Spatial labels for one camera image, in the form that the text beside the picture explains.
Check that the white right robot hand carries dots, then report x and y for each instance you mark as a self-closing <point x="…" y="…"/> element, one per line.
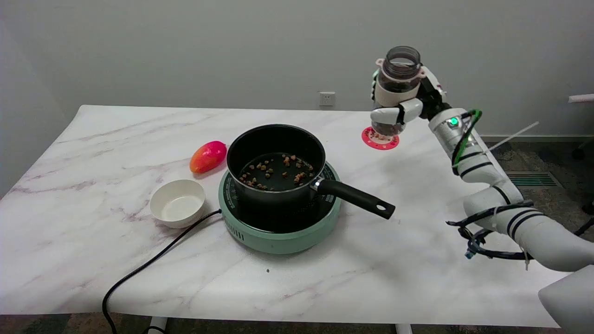
<point x="431" y="95"/>

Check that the clear plastic pellet bottle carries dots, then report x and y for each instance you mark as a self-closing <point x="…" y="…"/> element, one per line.
<point x="399" y="74"/>

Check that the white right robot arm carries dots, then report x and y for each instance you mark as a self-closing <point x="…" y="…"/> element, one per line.
<point x="482" y="171"/>

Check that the black soup pot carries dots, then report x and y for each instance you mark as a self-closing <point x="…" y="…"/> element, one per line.
<point x="278" y="139"/>

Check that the pink round coaster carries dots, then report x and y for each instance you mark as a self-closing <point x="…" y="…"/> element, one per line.
<point x="383" y="143"/>

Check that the white zip tie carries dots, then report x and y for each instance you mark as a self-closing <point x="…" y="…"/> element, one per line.
<point x="510" y="137"/>

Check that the floor vent grille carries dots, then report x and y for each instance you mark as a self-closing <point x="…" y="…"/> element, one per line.
<point x="531" y="179"/>

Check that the brown food pellets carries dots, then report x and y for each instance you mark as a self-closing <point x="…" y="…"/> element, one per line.
<point x="287" y="161"/>

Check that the green induction cooker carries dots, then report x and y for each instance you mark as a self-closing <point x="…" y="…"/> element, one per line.
<point x="278" y="241"/>

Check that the red orange mango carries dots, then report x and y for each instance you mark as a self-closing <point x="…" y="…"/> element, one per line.
<point x="208" y="157"/>

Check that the white table leg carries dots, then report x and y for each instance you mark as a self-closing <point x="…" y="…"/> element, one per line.
<point x="158" y="324"/>
<point x="403" y="329"/>

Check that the white bowl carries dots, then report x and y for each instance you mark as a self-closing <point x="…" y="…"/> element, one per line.
<point x="177" y="204"/>

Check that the white wall socket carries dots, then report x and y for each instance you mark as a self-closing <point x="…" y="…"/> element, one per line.
<point x="326" y="99"/>

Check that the white bar at wall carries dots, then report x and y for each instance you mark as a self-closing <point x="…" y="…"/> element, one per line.
<point x="582" y="98"/>

